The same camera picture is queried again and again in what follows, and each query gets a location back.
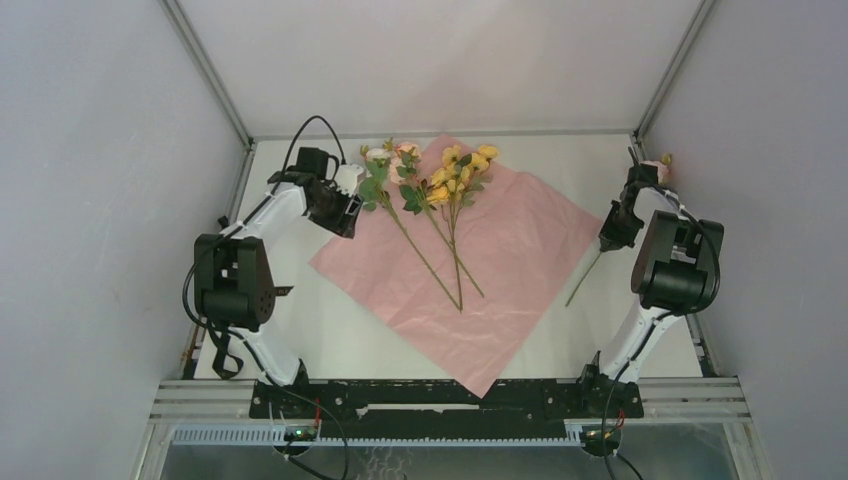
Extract aluminium frame rail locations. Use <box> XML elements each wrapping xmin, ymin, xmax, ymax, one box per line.
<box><xmin>150</xmin><ymin>378</ymin><xmax>752</xmax><ymax>423</ymax></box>

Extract black ribbon strap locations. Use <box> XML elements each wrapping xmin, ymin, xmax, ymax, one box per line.
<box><xmin>192</xmin><ymin>284</ymin><xmax>294</xmax><ymax>382</ymax></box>

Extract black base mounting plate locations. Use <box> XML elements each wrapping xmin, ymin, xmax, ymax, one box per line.
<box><xmin>248</xmin><ymin>379</ymin><xmax>645</xmax><ymax>441</ymax></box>

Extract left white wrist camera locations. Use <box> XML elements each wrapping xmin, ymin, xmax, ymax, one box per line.
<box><xmin>334</xmin><ymin>164</ymin><xmax>364</xmax><ymax>196</ymax></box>

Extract pink rose stem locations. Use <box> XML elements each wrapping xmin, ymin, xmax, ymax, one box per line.
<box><xmin>564</xmin><ymin>147</ymin><xmax>673</xmax><ymax>308</ymax></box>

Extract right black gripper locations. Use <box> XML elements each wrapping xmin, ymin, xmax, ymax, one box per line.
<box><xmin>598</xmin><ymin>199</ymin><xmax>643</xmax><ymax>252</ymax></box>

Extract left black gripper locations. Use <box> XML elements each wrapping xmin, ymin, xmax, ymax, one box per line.
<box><xmin>309</xmin><ymin>180</ymin><xmax>364</xmax><ymax>239</ymax></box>

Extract white rose stem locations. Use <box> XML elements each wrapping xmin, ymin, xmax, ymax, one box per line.
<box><xmin>358</xmin><ymin>142</ymin><xmax>463</xmax><ymax>312</ymax></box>

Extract yellow rose stem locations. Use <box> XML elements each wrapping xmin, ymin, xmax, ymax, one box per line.
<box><xmin>425</xmin><ymin>145</ymin><xmax>500</xmax><ymax>311</ymax></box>

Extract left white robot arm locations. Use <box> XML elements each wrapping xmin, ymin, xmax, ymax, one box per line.
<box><xmin>182</xmin><ymin>143</ymin><xmax>364</xmax><ymax>417</ymax></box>

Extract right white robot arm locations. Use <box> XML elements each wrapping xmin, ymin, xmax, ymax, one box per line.
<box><xmin>577</xmin><ymin>162</ymin><xmax>724</xmax><ymax>416</ymax></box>

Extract white slotted cable duct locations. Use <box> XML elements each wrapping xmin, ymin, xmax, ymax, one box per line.
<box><xmin>170</xmin><ymin>425</ymin><xmax>584</xmax><ymax>447</ymax></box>

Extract pink wrapping paper sheet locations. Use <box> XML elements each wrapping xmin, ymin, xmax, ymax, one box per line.
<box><xmin>311</xmin><ymin>135</ymin><xmax>600</xmax><ymax>397</ymax></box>

